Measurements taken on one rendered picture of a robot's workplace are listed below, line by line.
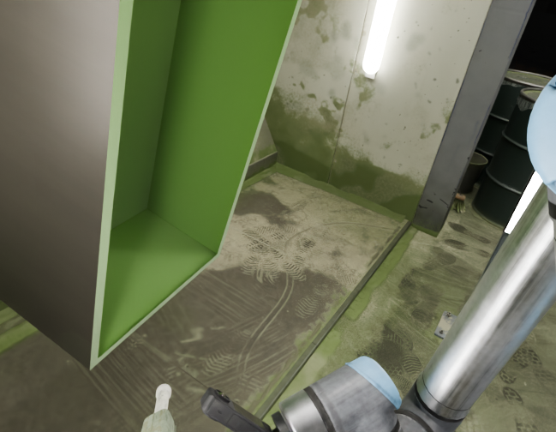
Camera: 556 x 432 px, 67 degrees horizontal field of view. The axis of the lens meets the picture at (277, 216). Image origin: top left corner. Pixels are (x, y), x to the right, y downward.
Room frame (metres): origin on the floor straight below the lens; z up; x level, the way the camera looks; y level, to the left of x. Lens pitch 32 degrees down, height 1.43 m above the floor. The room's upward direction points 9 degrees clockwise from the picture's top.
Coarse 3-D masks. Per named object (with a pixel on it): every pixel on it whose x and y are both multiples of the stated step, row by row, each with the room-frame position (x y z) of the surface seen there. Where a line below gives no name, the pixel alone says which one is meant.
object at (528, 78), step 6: (510, 72) 3.73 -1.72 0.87; (516, 72) 3.76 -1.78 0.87; (516, 78) 3.52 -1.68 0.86; (522, 78) 3.56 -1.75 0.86; (528, 78) 3.60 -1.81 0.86; (534, 78) 3.63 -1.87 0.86; (540, 78) 3.68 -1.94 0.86; (546, 78) 3.69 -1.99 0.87; (540, 84) 3.42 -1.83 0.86; (546, 84) 3.46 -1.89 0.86
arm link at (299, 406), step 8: (304, 392) 0.40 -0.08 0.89; (288, 400) 0.39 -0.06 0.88; (296, 400) 0.38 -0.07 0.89; (304, 400) 0.38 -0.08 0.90; (280, 408) 0.39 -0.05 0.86; (288, 408) 0.37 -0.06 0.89; (296, 408) 0.37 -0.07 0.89; (304, 408) 0.37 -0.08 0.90; (312, 408) 0.37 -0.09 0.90; (288, 416) 0.36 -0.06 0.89; (296, 416) 0.36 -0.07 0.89; (304, 416) 0.36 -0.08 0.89; (312, 416) 0.36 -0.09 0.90; (288, 424) 0.36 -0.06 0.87; (296, 424) 0.35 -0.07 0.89; (304, 424) 0.35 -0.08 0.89; (312, 424) 0.35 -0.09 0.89; (320, 424) 0.35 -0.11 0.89
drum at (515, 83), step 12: (528, 72) 3.76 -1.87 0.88; (504, 84) 3.38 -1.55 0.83; (516, 84) 3.31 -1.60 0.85; (528, 84) 3.25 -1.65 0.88; (504, 96) 3.35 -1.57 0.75; (516, 96) 3.29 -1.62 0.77; (492, 108) 3.40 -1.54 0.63; (504, 108) 3.32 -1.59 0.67; (492, 120) 3.36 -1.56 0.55; (504, 120) 3.28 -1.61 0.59; (492, 132) 3.33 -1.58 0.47; (480, 144) 3.38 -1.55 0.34; (492, 144) 3.30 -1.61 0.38; (492, 156) 3.27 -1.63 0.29; (480, 180) 3.28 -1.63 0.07
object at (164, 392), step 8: (160, 392) 0.54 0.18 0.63; (168, 392) 0.55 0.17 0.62; (160, 400) 0.50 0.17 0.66; (168, 400) 0.51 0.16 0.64; (160, 408) 0.46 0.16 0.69; (152, 416) 0.42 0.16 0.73; (160, 416) 0.41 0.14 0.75; (168, 416) 0.42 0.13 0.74; (144, 424) 0.40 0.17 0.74; (152, 424) 0.39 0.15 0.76; (160, 424) 0.39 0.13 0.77; (168, 424) 0.39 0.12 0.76
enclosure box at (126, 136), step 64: (0, 0) 0.70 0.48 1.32; (64, 0) 0.64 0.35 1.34; (128, 0) 0.62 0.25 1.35; (192, 0) 1.28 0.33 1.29; (256, 0) 1.21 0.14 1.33; (0, 64) 0.71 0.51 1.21; (64, 64) 0.65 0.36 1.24; (128, 64) 1.14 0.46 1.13; (192, 64) 1.28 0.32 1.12; (256, 64) 1.20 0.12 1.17; (0, 128) 0.73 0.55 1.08; (64, 128) 0.66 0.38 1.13; (128, 128) 1.19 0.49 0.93; (192, 128) 1.28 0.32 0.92; (256, 128) 1.19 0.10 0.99; (0, 192) 0.75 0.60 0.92; (64, 192) 0.67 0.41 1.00; (128, 192) 1.24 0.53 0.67; (192, 192) 1.28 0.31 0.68; (0, 256) 0.78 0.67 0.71; (64, 256) 0.69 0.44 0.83; (128, 256) 1.10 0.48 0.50; (192, 256) 1.19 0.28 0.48; (64, 320) 0.70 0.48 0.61; (128, 320) 0.86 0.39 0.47
